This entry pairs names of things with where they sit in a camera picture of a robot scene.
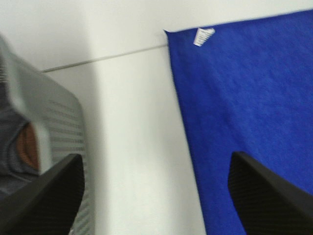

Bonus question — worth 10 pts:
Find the orange cloth in basket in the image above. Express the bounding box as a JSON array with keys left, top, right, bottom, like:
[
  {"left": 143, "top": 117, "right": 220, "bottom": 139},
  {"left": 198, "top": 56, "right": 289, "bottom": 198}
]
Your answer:
[{"left": 16, "top": 123, "right": 39, "bottom": 170}]

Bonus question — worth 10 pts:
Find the grey cloth in basket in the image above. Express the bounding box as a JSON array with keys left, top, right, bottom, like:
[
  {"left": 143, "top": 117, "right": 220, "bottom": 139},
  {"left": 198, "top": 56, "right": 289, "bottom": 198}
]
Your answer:
[{"left": 0, "top": 82, "right": 39, "bottom": 200}]

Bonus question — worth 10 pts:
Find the blue towel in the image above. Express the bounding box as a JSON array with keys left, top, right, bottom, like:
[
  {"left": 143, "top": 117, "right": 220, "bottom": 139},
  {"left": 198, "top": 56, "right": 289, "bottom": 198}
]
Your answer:
[{"left": 166, "top": 10, "right": 313, "bottom": 235}]

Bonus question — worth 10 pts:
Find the grey perforated plastic basket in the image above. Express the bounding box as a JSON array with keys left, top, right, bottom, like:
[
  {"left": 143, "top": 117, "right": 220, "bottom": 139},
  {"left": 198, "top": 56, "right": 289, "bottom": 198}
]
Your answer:
[{"left": 0, "top": 38, "right": 95, "bottom": 235}]

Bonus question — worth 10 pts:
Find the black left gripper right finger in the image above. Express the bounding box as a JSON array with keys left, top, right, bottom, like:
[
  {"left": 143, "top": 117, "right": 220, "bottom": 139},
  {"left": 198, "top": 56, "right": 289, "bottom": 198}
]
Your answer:
[{"left": 227, "top": 152, "right": 313, "bottom": 235}]

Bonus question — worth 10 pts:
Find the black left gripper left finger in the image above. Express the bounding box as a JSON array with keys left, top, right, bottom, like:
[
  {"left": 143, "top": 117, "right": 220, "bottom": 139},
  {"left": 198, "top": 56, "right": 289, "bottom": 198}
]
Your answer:
[{"left": 0, "top": 154, "right": 85, "bottom": 235}]

